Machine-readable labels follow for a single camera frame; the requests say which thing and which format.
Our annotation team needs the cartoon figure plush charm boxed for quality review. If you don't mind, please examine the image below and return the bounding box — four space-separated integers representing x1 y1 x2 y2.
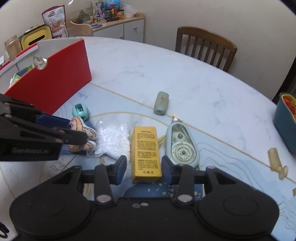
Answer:
67 116 97 153

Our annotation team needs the yellow small carton box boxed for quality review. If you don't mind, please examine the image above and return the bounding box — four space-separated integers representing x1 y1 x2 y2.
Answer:
130 126 162 183

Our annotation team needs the mint correction tape dispenser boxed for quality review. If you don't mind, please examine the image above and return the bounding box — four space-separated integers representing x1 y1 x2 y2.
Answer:
165 121 200 168

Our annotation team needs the white beads plastic bag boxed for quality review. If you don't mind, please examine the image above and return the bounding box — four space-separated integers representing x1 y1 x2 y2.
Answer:
94 120 130 163

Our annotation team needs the red white cardboard box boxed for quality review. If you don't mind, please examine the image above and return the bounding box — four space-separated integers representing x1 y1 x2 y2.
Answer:
1 38 92 114

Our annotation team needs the grey green eraser block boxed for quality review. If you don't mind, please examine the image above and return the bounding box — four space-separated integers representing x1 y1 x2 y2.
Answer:
154 91 169 115

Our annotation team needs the clear plastic jar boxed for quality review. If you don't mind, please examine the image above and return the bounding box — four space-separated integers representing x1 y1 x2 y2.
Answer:
4 35 22 61

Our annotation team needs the yellow tissue box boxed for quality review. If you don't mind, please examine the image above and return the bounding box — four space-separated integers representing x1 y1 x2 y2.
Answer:
18 25 52 50

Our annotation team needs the light wooden chair back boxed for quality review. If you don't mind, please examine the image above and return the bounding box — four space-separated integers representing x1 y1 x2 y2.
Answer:
66 21 93 37

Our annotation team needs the red white snack bag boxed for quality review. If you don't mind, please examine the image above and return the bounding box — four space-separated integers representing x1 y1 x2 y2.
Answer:
42 5 67 39

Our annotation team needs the beige plastic tube piece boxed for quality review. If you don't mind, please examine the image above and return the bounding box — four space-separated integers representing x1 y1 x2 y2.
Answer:
267 148 288 180

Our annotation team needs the blue yellow strainer basket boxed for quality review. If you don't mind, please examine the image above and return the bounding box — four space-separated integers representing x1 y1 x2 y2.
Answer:
273 92 296 153

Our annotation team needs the white wooden sideboard cabinet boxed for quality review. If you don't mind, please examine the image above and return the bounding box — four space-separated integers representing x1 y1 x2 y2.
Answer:
93 13 145 43

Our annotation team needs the blue globe ball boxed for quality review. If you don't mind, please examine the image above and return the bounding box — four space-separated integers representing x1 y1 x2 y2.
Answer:
105 0 121 9

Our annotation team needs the brown wooden chair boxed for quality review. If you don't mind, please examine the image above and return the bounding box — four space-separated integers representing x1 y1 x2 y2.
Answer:
175 26 238 72

